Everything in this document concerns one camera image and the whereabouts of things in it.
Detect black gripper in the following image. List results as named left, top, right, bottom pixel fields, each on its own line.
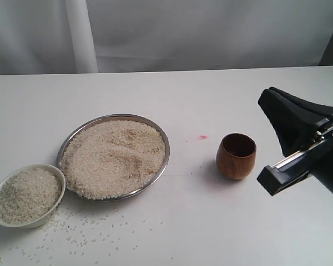
left=256, top=87, right=333, bottom=196

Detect brown wooden cup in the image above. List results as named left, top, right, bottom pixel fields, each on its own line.
left=216, top=133, right=257, bottom=180

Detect rice in steel tray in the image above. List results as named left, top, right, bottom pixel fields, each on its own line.
left=61, top=120, right=165, bottom=200

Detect spilled rice grains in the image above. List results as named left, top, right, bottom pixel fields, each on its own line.
left=0, top=204, right=165, bottom=265

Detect rice in white bowl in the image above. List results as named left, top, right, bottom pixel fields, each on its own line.
left=0, top=168, right=62, bottom=224

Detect white ceramic bowl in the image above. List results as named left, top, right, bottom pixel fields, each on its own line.
left=0, top=164, right=65, bottom=229

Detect round steel tray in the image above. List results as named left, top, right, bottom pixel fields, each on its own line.
left=55, top=114, right=170, bottom=202

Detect white backdrop curtain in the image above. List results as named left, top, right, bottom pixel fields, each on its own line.
left=0, top=1, right=333, bottom=75

